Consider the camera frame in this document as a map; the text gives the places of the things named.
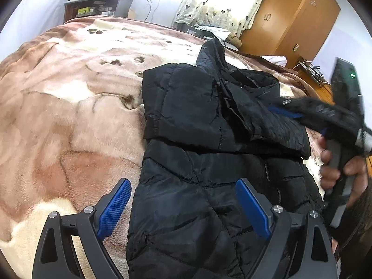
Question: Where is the white pillow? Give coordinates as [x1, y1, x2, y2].
[262, 56, 288, 67]

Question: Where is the clutter pile beside bed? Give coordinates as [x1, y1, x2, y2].
[172, 23, 242, 50]

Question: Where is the brown cream plush blanket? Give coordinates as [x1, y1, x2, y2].
[0, 16, 329, 279]

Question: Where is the black puffer jacket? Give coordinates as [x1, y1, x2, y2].
[127, 40, 323, 278]

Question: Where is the orange wooden wardrobe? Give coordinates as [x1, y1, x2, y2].
[240, 0, 340, 69]

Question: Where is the brown sleeved right forearm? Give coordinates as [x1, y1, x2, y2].
[332, 186, 371, 278]

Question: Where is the heart patterned cream curtain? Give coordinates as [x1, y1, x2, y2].
[173, 0, 263, 37]

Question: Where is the person's right hand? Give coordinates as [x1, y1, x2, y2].
[316, 135, 370, 210]

